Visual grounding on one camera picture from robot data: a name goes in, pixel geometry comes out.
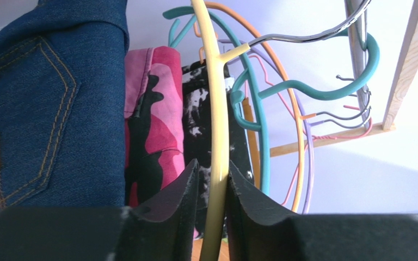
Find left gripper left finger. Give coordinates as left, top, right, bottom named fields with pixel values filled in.
left=0, top=160, right=199, bottom=260

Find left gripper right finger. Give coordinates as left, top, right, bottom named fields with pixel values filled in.
left=226, top=163, right=418, bottom=260

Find yellow clothes hanger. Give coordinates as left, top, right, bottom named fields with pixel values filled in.
left=190, top=0, right=372, bottom=261

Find pink camouflage trousers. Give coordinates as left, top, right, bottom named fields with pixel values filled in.
left=124, top=46, right=185, bottom=207

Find teal clothes hanger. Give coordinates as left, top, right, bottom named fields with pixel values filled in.
left=163, top=1, right=380, bottom=195

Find dark blue denim trousers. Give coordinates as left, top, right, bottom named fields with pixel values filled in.
left=0, top=1, right=129, bottom=211

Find purple clothes hanger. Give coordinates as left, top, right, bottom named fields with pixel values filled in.
left=217, top=39, right=371, bottom=215

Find black white speckled trousers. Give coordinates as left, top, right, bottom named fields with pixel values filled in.
left=182, top=61, right=254, bottom=240

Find orange clothes hanger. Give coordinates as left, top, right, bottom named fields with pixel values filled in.
left=193, top=1, right=371, bottom=213

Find wooden clothes rack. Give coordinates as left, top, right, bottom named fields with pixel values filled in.
left=269, top=0, right=418, bottom=158

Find pink wire hanger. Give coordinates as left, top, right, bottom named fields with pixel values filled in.
left=248, top=50, right=373, bottom=214

